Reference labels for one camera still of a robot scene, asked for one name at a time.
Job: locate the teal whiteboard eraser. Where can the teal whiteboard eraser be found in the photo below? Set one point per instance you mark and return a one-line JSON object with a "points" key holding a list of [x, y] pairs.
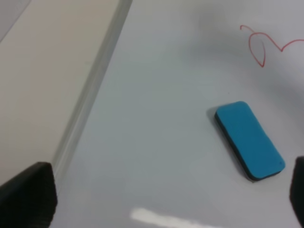
{"points": [[253, 148]]}

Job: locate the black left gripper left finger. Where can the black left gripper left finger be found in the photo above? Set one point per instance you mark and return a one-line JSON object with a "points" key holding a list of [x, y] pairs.
{"points": [[29, 199]]}

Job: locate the white whiteboard with aluminium frame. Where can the white whiteboard with aluminium frame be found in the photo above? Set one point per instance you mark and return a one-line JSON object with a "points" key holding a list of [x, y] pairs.
{"points": [[151, 154]]}

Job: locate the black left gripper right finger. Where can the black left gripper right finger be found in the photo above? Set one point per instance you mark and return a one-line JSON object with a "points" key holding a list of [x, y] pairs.
{"points": [[297, 189]]}

